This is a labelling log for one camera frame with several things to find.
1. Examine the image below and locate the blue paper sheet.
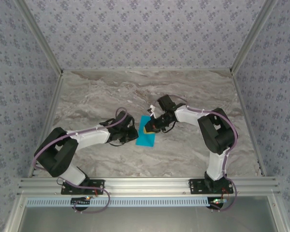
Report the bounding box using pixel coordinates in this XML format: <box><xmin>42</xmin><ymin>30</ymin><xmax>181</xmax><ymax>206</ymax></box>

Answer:
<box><xmin>135</xmin><ymin>115</ymin><xmax>158</xmax><ymax>148</ymax></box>

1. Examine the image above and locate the small black circuit board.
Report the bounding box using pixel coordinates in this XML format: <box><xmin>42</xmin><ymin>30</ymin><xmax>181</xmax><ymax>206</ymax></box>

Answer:
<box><xmin>209</xmin><ymin>197</ymin><xmax>229</xmax><ymax>208</ymax></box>
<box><xmin>71</xmin><ymin>197</ymin><xmax>91</xmax><ymax>206</ymax></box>

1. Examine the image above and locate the grey metal panel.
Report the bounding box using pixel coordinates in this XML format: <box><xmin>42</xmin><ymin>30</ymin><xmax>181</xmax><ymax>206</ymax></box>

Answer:
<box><xmin>4</xmin><ymin>195</ymin><xmax>288</xmax><ymax>232</ymax></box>

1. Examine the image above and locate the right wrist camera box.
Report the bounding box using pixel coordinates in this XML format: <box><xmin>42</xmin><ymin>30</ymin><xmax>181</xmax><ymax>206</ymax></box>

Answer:
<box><xmin>146</xmin><ymin>104</ymin><xmax>157</xmax><ymax>119</ymax></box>

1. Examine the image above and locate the aluminium front rail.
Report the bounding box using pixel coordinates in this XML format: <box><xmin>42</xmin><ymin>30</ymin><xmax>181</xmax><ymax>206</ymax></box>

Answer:
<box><xmin>16</xmin><ymin>177</ymin><xmax>281</xmax><ymax>196</ymax></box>

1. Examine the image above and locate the aluminium back rail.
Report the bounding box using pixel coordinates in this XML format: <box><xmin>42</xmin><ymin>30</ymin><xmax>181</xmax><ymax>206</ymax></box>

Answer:
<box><xmin>61</xmin><ymin>68</ymin><xmax>233</xmax><ymax>73</ymax></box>

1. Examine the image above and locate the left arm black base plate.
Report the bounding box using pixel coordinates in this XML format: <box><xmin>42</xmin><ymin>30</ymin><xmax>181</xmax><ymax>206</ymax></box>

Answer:
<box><xmin>60</xmin><ymin>180</ymin><xmax>105</xmax><ymax>195</ymax></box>

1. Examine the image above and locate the slotted cable duct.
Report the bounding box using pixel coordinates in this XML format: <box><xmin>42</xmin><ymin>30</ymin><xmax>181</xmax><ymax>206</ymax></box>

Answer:
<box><xmin>26</xmin><ymin>197</ymin><xmax>215</xmax><ymax>208</ymax></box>

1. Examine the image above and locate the aluminium side rail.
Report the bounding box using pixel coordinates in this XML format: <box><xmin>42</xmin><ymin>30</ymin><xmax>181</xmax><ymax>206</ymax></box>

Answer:
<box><xmin>231</xmin><ymin>71</ymin><xmax>268</xmax><ymax>177</ymax></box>
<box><xmin>28</xmin><ymin>72</ymin><xmax>65</xmax><ymax>178</ymax></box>

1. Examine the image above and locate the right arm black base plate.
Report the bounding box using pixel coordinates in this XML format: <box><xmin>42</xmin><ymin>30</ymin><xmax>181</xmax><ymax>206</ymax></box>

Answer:
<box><xmin>188</xmin><ymin>178</ymin><xmax>234</xmax><ymax>195</ymax></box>

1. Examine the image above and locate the aluminium frame post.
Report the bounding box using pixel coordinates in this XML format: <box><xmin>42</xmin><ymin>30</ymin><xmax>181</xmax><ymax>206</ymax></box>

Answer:
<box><xmin>14</xmin><ymin>0</ymin><xmax>64</xmax><ymax>76</ymax></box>
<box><xmin>229</xmin><ymin>0</ymin><xmax>280</xmax><ymax>75</ymax></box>

